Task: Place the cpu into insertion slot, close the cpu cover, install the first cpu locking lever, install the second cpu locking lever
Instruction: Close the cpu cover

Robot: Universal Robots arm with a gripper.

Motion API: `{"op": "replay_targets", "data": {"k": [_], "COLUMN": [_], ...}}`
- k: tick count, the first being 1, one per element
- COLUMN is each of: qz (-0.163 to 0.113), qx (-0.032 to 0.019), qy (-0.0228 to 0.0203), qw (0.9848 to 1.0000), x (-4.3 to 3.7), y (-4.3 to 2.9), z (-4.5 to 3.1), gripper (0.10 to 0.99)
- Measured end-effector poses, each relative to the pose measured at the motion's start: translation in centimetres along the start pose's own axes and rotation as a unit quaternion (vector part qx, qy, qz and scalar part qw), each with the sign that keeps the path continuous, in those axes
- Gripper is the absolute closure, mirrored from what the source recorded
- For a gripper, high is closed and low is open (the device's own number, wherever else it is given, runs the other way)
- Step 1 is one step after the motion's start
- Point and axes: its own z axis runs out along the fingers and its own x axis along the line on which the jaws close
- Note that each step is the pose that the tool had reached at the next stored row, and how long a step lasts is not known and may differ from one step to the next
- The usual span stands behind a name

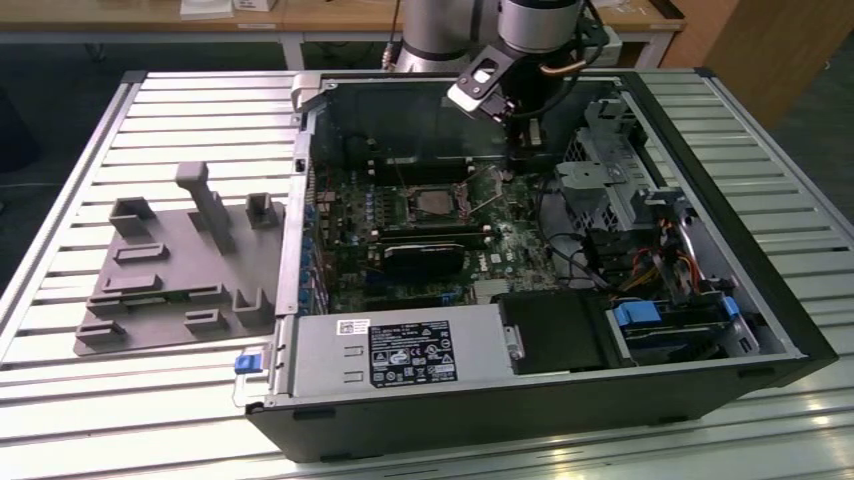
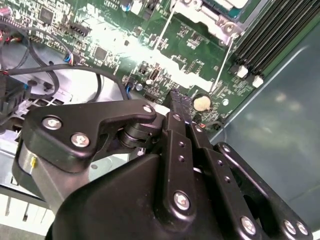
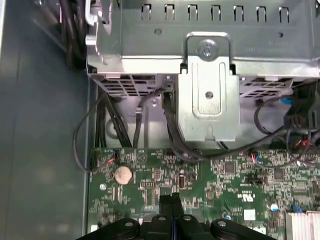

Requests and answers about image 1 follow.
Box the metal socket cover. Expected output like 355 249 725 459
456 165 512 217

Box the silver CPU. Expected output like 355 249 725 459
414 191 456 214

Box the CPU socket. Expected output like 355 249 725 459
398 183 476 229

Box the black RAM slot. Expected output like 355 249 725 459
380 234 499 247
380 225 495 237

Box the metal disk bay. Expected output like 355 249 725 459
551 97 668 234

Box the green motherboard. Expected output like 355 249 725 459
303 159 568 316

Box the wooden cabinet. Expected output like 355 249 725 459
696 0 854 129

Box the black graphics card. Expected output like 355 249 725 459
375 242 468 280

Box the blue disk carrier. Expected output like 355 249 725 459
607 297 672 331

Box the black plastic shroud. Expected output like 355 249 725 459
496 292 628 375

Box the black hard disk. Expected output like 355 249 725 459
619 319 733 364

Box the grey power supply unit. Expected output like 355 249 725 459
286 304 516 397

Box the wooden desk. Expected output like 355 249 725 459
0 0 688 71

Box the black PC case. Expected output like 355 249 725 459
243 69 839 464

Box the grey parts rack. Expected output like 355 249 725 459
72 162 288 359

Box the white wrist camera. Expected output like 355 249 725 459
444 43 516 122

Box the coloured wire bundle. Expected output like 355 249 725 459
623 214 709 301

